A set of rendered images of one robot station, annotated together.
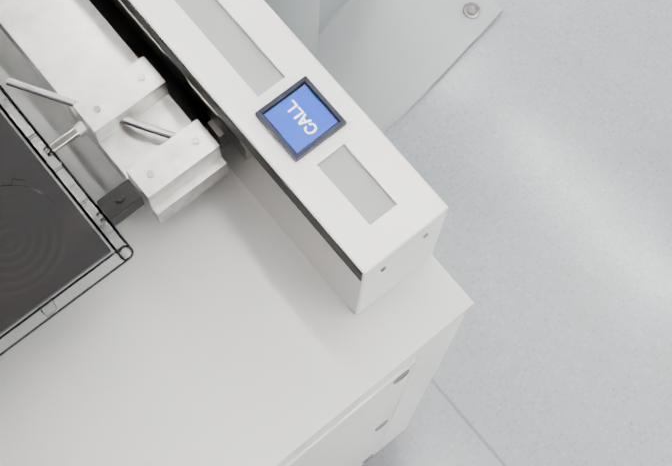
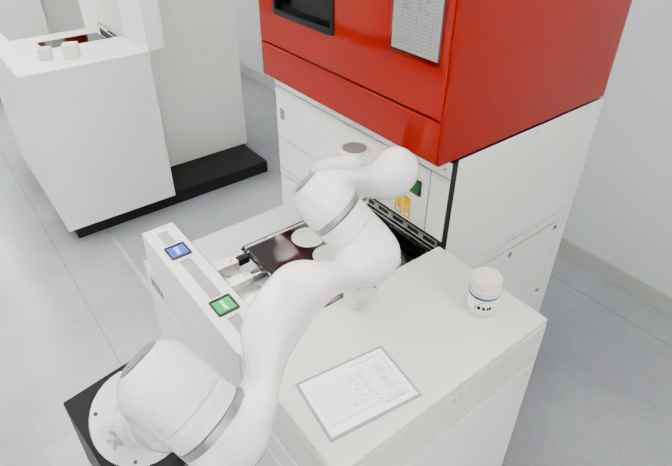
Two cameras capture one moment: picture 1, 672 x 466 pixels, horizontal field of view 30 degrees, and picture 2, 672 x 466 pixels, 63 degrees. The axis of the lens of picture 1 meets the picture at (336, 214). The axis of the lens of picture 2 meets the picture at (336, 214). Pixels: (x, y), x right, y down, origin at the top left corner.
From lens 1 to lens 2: 162 cm
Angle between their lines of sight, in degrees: 74
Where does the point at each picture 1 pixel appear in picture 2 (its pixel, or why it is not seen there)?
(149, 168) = (231, 261)
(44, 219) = (266, 254)
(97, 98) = (245, 278)
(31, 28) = not seen: hidden behind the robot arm
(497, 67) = not seen: outside the picture
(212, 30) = (199, 274)
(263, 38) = (182, 270)
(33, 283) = (270, 242)
